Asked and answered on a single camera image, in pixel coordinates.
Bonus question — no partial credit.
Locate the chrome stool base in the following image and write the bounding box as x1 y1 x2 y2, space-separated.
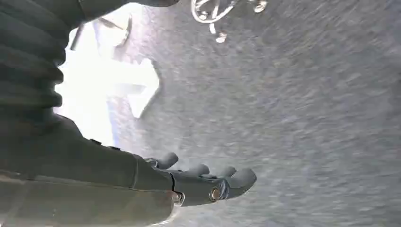
190 0 269 44

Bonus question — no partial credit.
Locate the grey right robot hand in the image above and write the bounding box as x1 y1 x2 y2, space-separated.
0 109 258 227

